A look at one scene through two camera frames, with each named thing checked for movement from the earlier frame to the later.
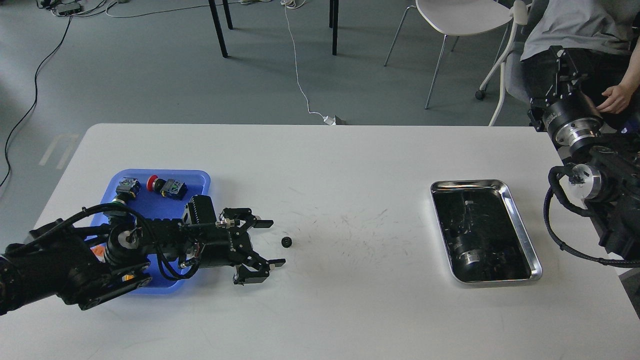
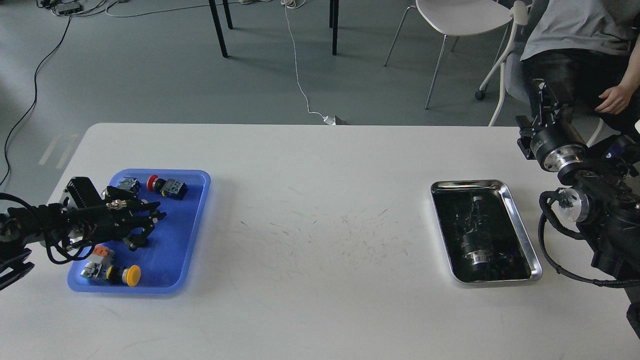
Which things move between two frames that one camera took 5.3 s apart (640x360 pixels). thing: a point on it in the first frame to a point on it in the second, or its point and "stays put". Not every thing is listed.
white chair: x=458 y=17 stays put
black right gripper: x=572 y=121 to x=560 y=148
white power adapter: x=329 y=120 stays put
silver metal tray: x=484 y=239 stays put
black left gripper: x=223 y=247 to x=93 y=219
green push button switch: x=128 y=189 stays put
